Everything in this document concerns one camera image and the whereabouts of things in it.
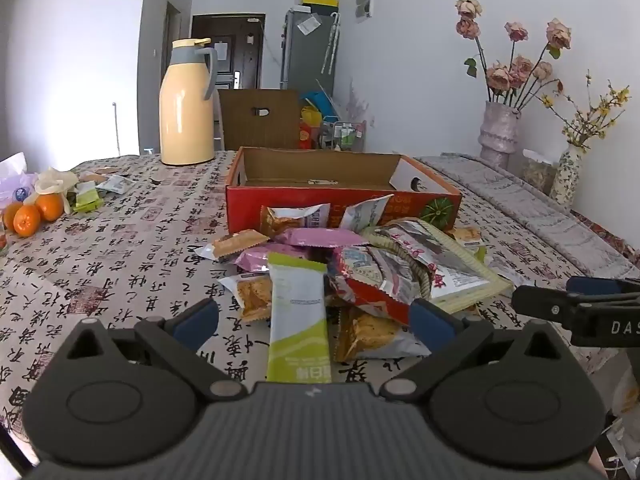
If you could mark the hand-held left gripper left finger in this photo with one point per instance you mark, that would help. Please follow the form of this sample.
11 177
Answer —
197 321

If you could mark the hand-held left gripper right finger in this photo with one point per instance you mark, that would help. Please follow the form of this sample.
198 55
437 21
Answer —
427 320

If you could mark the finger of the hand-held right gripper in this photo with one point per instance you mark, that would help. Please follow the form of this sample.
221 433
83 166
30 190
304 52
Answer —
595 285
540 302

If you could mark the clear biscuit packet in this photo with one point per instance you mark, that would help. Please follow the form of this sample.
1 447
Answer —
252 295
235 242

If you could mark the orange cracker packet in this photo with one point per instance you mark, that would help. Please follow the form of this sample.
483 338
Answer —
365 332

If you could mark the pink snack packet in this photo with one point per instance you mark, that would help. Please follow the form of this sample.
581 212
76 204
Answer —
320 236
255 259

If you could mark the small orange white packet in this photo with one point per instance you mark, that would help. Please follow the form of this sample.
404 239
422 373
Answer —
467 235

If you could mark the light green snack packet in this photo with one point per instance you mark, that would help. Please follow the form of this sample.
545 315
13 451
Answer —
297 310

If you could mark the white cracker packet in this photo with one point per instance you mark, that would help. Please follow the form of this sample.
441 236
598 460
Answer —
290 220

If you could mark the orange cardboard box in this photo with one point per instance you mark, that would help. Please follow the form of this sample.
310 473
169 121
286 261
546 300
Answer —
320 165

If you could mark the dark red patterned cloth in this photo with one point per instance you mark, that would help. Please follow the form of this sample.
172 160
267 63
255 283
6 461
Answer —
610 235

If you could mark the grey quilted blanket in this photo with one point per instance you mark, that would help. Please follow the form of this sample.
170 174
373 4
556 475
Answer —
525 210

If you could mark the small floral vase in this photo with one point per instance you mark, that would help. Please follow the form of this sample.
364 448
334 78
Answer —
567 175

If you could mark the glass jar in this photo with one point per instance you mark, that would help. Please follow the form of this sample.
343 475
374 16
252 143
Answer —
539 172

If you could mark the yellow flower branches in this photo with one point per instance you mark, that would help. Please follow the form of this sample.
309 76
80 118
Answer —
582 127

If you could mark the white flat snack packet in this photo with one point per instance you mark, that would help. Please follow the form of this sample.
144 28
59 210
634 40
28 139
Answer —
115 184

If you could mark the pink ribbed vase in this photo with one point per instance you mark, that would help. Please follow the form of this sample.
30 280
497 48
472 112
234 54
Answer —
497 135

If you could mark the small biscuit packet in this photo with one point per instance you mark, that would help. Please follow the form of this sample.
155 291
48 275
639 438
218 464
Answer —
92 177

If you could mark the orange fruit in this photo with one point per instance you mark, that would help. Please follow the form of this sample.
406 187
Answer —
26 220
49 206
9 216

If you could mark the cream crumpled bag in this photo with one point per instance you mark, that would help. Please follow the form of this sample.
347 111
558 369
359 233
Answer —
55 180

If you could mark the metal pole stand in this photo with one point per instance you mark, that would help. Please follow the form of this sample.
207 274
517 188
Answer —
116 130

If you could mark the wooden chair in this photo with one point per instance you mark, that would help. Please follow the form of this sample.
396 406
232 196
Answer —
275 125

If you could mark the yellow thermos jug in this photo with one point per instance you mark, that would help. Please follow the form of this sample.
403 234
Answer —
182 110

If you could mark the purple white plastic bag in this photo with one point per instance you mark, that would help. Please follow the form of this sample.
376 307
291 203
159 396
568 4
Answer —
15 180

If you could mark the dried pink rose bouquet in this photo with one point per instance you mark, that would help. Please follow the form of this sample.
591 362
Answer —
522 65

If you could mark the yellow bag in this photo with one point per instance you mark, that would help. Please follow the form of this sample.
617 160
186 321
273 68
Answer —
310 116

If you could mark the blue plastic item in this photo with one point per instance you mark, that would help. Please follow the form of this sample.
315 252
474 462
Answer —
317 102

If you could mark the dark brown door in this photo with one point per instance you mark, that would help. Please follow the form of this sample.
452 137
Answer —
245 60

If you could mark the white paper note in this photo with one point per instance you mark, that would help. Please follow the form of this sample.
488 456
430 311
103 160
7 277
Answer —
222 50

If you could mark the grey refrigerator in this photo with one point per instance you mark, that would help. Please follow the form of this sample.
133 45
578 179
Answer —
305 60

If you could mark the folded white umbrella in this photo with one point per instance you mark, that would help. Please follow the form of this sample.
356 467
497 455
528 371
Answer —
331 45

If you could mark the clear plastic document sleeve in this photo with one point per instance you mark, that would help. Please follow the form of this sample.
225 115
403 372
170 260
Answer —
310 25

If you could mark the yellow black box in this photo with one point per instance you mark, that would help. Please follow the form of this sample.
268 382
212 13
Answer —
320 0

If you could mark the white wall panel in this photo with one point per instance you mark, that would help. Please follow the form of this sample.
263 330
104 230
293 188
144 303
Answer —
365 2

